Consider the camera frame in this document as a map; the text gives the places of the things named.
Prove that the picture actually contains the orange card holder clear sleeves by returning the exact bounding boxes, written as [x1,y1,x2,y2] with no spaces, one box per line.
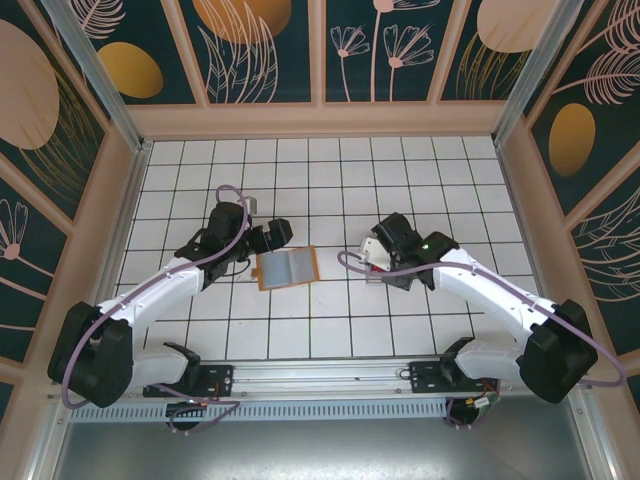
[252,245,323,293]

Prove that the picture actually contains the aluminium table edge strip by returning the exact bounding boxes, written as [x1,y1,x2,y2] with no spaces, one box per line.
[493,141,569,354]
[99,141,153,314]

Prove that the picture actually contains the grey metal sheet panel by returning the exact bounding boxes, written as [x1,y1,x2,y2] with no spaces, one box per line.
[29,392,616,480]

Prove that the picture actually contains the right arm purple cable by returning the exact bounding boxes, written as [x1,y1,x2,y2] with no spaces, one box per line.
[337,249,629,431]

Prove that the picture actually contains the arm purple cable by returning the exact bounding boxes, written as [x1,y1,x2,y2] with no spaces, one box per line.
[337,249,629,431]
[58,184,254,436]

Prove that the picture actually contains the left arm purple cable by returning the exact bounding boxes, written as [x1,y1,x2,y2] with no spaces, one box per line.
[58,184,254,436]

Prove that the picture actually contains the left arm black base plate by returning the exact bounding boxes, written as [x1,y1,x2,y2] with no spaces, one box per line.
[142,363,236,399]

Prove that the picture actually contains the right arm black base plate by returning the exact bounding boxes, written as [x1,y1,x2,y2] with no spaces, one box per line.
[408,359,501,394]

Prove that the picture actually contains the aluminium mounting rail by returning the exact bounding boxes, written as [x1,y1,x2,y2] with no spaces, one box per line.
[47,353,596,401]

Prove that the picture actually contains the grey slotted cable duct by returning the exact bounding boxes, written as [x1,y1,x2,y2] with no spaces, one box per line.
[67,399,451,424]

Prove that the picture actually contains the aluminium frame post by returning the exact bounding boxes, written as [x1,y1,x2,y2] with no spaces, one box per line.
[491,0,597,147]
[42,0,153,154]

